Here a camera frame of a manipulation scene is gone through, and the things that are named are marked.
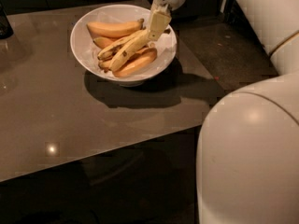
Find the dark object at left edge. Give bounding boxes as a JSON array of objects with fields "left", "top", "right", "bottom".
[{"left": 0, "top": 3, "right": 13, "bottom": 39}]

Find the white ceramic bowl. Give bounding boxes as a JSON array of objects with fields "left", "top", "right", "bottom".
[{"left": 70, "top": 5, "right": 177, "bottom": 87}]

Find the small orange banana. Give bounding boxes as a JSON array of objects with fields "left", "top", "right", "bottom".
[{"left": 93, "top": 36, "right": 115, "bottom": 49}]

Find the orange top banana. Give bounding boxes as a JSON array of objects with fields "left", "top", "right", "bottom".
[{"left": 87, "top": 19, "right": 144, "bottom": 38}]

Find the spotted yellow middle banana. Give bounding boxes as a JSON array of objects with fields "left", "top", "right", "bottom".
[{"left": 97, "top": 30, "right": 145, "bottom": 60}]

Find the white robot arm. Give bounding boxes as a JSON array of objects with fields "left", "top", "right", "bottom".
[{"left": 196, "top": 0, "right": 299, "bottom": 224}]

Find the spotted yellow banana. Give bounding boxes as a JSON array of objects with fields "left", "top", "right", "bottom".
[
  {"left": 107, "top": 28, "right": 172, "bottom": 73},
  {"left": 97, "top": 30, "right": 145, "bottom": 60}
]

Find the spotted yellow front banana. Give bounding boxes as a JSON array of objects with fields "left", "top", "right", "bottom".
[{"left": 107, "top": 28, "right": 172, "bottom": 73}]

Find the orange bottom banana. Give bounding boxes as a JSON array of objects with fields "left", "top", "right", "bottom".
[{"left": 113, "top": 48, "right": 157, "bottom": 77}]

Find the black slatted radiator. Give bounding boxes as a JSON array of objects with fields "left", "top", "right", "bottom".
[{"left": 232, "top": 0, "right": 266, "bottom": 49}]

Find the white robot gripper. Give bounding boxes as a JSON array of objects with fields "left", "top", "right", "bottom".
[{"left": 147, "top": 0, "right": 186, "bottom": 41}]

